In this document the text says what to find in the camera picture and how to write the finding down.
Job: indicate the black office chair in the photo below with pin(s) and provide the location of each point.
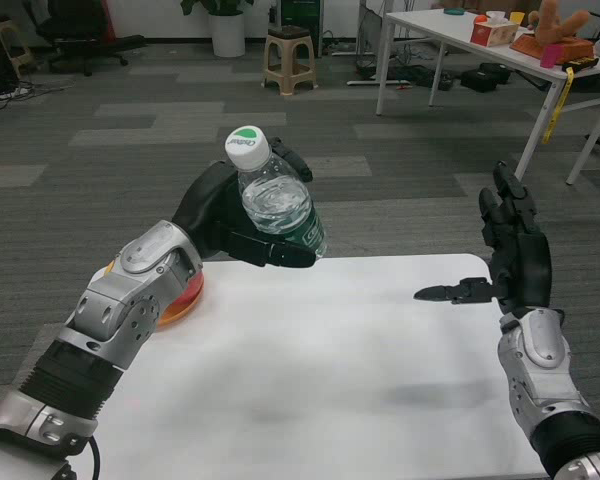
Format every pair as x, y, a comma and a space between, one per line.
70, 20

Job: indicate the green potted plant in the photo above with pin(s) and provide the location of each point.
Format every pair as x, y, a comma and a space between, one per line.
215, 6

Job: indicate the beige plastic stool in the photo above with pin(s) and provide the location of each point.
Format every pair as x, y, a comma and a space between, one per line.
5, 27
290, 50

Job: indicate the pink cup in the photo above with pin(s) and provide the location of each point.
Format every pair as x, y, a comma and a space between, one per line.
550, 56

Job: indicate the black green computer tower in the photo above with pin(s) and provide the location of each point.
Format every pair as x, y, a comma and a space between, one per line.
302, 12

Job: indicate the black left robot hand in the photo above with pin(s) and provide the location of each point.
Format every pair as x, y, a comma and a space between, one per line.
205, 210

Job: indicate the yellow cup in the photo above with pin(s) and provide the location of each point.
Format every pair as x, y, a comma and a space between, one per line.
516, 17

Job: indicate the white long-legged table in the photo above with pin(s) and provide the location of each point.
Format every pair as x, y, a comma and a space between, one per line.
445, 30

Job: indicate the orange brown box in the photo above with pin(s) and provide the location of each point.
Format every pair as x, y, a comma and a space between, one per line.
575, 50

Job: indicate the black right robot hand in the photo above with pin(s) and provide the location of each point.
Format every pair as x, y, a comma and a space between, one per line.
522, 265

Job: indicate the orange plastic plate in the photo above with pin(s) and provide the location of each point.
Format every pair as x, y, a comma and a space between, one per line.
172, 316

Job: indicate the black bag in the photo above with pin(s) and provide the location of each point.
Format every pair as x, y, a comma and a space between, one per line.
427, 77
485, 77

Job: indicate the small orange ball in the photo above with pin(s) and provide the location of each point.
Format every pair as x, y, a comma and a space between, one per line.
481, 19

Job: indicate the clear water bottle green label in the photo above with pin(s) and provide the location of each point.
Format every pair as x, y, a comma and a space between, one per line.
280, 200

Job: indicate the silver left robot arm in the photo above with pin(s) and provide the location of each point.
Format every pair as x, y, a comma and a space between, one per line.
130, 280

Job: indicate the black yellow tool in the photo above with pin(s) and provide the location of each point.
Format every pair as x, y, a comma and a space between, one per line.
580, 63

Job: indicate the teal plate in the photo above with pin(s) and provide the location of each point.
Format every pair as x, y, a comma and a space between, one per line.
453, 10

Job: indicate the red plastic plate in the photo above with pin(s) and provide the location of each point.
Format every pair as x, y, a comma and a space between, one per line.
192, 290

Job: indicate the red white tissue box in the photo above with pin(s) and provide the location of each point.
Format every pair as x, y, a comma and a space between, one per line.
495, 35

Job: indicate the white plant pot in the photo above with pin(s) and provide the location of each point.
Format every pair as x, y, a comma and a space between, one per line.
228, 35

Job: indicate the white power strip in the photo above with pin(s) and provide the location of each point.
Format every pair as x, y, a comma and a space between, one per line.
12, 92

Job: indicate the orange plush toy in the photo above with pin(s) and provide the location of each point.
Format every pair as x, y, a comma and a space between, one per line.
552, 22

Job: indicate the yellow hanging tag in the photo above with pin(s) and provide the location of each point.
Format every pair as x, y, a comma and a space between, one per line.
555, 110

